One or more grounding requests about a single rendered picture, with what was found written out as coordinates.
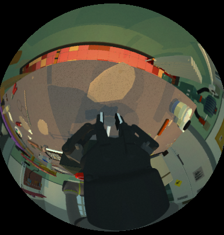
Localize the beige cardboard box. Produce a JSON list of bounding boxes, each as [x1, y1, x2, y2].
[[150, 155, 173, 187]]

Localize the green machine with black hoses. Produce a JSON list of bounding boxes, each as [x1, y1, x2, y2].
[[162, 72, 221, 127]]

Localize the brown wooden handle tool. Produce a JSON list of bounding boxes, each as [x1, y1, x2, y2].
[[27, 139, 40, 149]]

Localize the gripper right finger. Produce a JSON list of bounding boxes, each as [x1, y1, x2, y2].
[[114, 112, 159, 155]]

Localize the red tiled wall strip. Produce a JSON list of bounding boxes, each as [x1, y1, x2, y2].
[[20, 45, 177, 82]]

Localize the white and blue small box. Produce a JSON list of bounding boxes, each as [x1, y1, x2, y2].
[[38, 154, 52, 163]]

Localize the red pliers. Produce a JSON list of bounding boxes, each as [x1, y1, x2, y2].
[[10, 83, 19, 100]]

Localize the cream and blue cylinder stack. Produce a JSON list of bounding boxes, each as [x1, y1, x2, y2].
[[169, 98, 193, 133]]

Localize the white tube lamp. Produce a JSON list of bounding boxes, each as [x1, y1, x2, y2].
[[45, 148, 64, 155]]

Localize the yellow notice board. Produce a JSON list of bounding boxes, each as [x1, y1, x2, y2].
[[215, 111, 224, 153]]

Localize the dark mesh tray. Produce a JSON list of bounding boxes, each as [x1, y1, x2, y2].
[[46, 151, 63, 162]]

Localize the long tan ruler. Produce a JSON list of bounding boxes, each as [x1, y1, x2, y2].
[[23, 90, 33, 127]]

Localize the orange handled screwdriver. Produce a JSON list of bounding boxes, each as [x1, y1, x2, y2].
[[153, 118, 170, 141]]

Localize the white window blind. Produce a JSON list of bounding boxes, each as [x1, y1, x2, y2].
[[154, 42, 214, 84]]

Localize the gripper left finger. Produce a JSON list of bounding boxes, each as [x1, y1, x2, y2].
[[61, 112, 105, 156]]

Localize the thin wire loop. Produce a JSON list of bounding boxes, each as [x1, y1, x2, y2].
[[16, 99, 29, 117]]

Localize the grey cabinet with labels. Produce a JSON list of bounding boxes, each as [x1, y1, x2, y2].
[[162, 124, 218, 204]]

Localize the brown pegboard with tools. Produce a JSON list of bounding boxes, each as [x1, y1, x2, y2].
[[23, 167, 43, 191]]

